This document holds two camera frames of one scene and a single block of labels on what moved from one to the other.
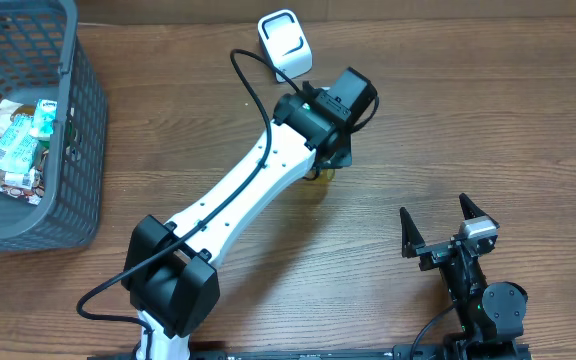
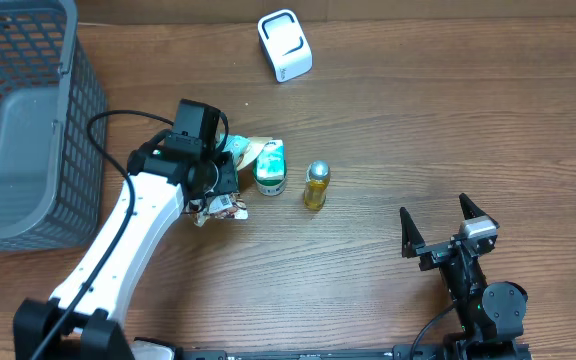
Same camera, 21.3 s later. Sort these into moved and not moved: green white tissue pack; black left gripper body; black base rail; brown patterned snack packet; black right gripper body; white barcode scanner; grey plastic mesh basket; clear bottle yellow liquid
Moved: brown patterned snack packet; green white tissue pack; black left gripper body; clear bottle yellow liquid
Not moved: white barcode scanner; black base rail; black right gripper body; grey plastic mesh basket
